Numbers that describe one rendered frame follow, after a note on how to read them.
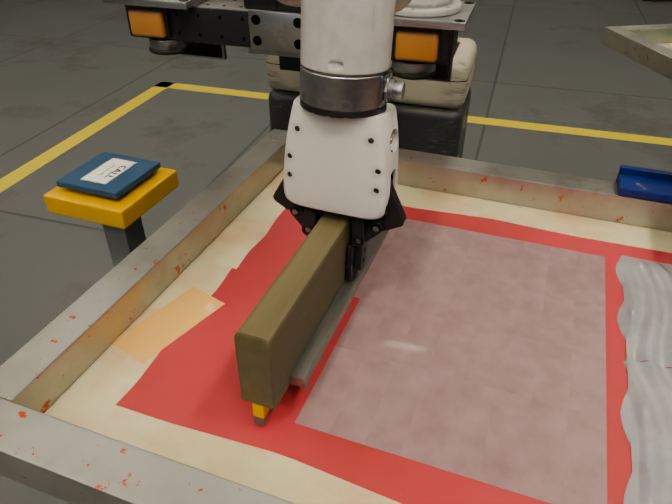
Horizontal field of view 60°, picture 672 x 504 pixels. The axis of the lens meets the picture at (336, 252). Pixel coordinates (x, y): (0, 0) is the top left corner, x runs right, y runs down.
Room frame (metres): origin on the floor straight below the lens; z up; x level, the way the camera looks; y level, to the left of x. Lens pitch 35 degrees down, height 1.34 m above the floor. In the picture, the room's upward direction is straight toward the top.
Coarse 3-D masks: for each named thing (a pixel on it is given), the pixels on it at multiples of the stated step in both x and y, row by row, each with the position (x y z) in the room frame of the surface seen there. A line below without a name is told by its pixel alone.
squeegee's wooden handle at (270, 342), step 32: (320, 224) 0.45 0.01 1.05; (320, 256) 0.40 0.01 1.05; (288, 288) 0.36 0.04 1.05; (320, 288) 0.39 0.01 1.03; (256, 320) 0.32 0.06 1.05; (288, 320) 0.33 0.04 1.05; (320, 320) 0.39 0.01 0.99; (256, 352) 0.30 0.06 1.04; (288, 352) 0.33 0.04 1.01; (256, 384) 0.30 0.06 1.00; (288, 384) 0.32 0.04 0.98
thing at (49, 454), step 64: (256, 192) 0.68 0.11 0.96; (448, 192) 0.69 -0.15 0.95; (512, 192) 0.66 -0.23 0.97; (576, 192) 0.63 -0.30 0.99; (128, 256) 0.49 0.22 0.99; (192, 256) 0.53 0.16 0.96; (64, 320) 0.39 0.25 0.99; (128, 320) 0.42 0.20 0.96; (0, 384) 0.31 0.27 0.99; (64, 384) 0.34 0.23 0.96; (0, 448) 0.25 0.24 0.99; (64, 448) 0.25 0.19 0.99; (128, 448) 0.25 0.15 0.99
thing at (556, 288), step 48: (288, 240) 0.57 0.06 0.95; (384, 240) 0.57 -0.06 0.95; (432, 240) 0.57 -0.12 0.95; (480, 240) 0.57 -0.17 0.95; (528, 240) 0.57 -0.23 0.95; (576, 240) 0.57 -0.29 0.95; (384, 288) 0.48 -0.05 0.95; (432, 288) 0.48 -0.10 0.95; (480, 288) 0.48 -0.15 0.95; (528, 288) 0.48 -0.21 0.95; (576, 288) 0.48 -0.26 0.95; (528, 336) 0.41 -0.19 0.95; (576, 336) 0.41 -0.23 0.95
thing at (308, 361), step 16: (368, 240) 0.52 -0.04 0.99; (368, 256) 0.49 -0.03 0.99; (352, 288) 0.44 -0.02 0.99; (336, 304) 0.42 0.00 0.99; (336, 320) 0.39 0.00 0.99; (320, 336) 0.37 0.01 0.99; (304, 352) 0.35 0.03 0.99; (320, 352) 0.35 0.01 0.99; (304, 368) 0.33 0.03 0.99; (304, 384) 0.32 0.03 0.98
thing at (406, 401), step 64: (384, 320) 0.43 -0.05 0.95; (448, 320) 0.43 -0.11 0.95; (192, 384) 0.35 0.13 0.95; (320, 384) 0.35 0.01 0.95; (384, 384) 0.35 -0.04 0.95; (448, 384) 0.35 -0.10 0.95; (512, 384) 0.35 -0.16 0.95; (576, 384) 0.35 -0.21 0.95; (320, 448) 0.28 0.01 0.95; (384, 448) 0.28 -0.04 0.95; (448, 448) 0.28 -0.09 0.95; (512, 448) 0.28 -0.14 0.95; (576, 448) 0.28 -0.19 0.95
